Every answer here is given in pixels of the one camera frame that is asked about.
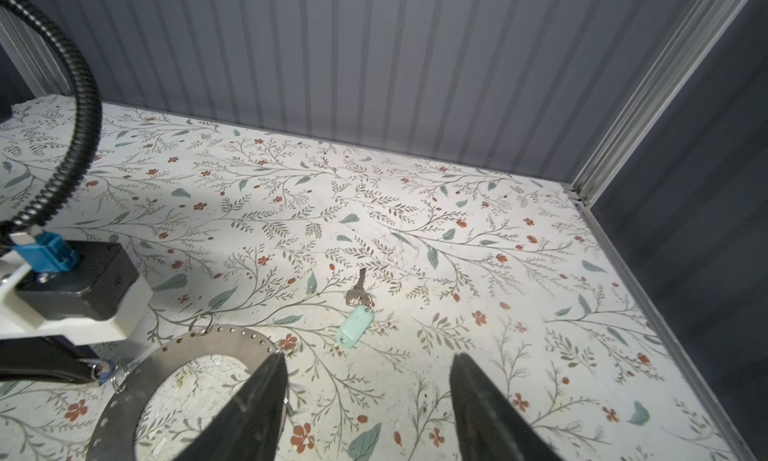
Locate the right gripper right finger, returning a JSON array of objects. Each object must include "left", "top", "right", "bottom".
[{"left": 449, "top": 353, "right": 560, "bottom": 460}]

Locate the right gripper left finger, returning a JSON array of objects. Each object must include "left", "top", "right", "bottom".
[{"left": 177, "top": 353, "right": 288, "bottom": 461}]

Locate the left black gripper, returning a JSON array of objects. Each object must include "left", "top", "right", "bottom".
[{"left": 1, "top": 336, "right": 98, "bottom": 384}]

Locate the green-capped key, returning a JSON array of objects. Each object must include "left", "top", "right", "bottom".
[{"left": 336, "top": 268, "right": 374, "bottom": 349}]

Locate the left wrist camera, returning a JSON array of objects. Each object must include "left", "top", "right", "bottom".
[{"left": 1, "top": 226, "right": 153, "bottom": 346}]

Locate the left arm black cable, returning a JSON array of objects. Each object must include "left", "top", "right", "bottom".
[{"left": 0, "top": 0, "right": 103, "bottom": 246}]

